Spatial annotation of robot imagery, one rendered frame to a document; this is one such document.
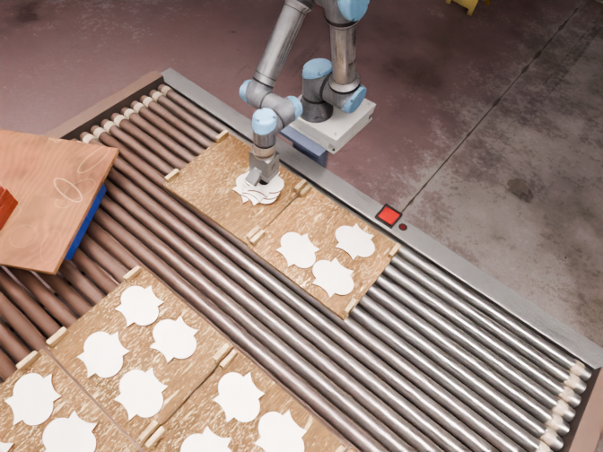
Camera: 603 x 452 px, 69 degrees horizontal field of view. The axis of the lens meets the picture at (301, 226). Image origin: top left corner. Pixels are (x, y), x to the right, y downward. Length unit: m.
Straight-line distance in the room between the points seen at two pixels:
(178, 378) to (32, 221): 0.67
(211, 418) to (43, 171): 0.98
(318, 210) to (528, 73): 3.05
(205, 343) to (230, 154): 0.75
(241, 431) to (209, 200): 0.78
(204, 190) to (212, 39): 2.49
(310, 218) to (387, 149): 1.69
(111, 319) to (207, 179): 0.60
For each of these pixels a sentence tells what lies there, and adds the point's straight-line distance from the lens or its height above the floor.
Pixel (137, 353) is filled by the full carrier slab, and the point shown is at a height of 0.94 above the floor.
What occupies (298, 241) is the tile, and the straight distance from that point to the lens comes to 1.50.
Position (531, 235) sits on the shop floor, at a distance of 3.12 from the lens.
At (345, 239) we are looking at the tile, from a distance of 1.53.
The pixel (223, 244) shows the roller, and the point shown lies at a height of 0.92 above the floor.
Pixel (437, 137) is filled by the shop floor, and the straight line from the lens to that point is 3.39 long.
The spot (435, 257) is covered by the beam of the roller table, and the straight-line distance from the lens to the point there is 1.62.
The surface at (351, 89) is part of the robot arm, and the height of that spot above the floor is 1.19.
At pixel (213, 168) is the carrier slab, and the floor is 0.94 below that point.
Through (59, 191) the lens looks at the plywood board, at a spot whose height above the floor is 1.04.
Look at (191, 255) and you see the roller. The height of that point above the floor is 0.92.
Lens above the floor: 2.23
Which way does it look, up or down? 57 degrees down
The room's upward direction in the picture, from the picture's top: 8 degrees clockwise
